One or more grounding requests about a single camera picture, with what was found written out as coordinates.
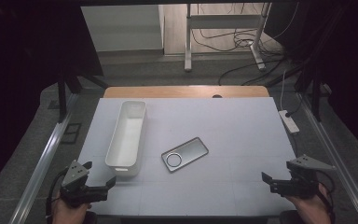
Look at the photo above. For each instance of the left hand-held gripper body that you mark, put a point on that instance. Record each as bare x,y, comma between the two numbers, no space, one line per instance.
82,193

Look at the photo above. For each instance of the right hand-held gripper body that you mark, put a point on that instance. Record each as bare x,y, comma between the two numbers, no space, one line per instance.
298,186

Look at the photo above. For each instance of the white plastic storage box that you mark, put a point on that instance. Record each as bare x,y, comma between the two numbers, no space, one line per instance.
127,137

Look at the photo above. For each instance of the grey phone case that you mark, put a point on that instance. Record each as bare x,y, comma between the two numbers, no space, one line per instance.
192,151

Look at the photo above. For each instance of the person's right hand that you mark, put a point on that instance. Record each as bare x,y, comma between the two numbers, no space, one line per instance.
313,208

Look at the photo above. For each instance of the person's left hand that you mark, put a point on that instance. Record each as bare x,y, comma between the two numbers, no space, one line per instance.
66,214

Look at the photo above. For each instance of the black floor plate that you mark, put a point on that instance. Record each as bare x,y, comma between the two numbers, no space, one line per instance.
71,133

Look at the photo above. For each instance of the white power strip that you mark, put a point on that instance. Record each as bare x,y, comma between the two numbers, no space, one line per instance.
289,122

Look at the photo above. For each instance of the white table mat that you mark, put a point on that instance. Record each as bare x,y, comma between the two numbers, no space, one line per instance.
230,130

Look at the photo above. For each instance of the black metal stand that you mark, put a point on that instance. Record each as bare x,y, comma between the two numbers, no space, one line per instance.
62,99
316,99

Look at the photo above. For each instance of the white cabinet panel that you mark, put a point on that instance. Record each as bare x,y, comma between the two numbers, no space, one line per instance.
121,28

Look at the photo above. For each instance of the aluminium floor rail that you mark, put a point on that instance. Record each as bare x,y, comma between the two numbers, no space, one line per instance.
46,155
338,161

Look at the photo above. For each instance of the white metal desk frame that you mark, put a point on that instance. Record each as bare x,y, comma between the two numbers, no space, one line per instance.
223,21

